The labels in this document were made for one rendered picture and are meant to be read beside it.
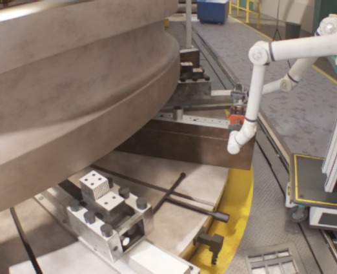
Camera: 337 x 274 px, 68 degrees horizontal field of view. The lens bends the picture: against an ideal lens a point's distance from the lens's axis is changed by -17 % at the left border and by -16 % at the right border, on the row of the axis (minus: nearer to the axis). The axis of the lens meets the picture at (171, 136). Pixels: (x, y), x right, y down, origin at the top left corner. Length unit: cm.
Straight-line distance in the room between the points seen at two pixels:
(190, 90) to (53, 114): 202
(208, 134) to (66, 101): 123
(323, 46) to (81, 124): 137
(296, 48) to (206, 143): 118
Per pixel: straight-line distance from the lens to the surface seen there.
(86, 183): 157
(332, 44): 166
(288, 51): 167
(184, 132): 240
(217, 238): 192
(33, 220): 225
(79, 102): 162
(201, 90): 329
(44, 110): 153
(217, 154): 245
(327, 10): 1094
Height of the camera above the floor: 181
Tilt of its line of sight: 31 degrees down
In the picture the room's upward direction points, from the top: 1 degrees counter-clockwise
